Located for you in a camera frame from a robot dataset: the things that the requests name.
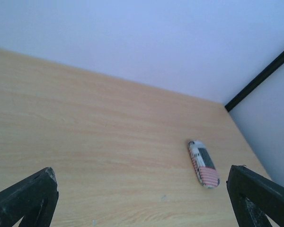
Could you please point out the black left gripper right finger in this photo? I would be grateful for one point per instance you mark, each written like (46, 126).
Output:
(255, 198)

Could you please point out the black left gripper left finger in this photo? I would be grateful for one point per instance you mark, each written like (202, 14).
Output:
(31, 201)

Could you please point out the right black frame post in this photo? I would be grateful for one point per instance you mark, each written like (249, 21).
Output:
(256, 81)

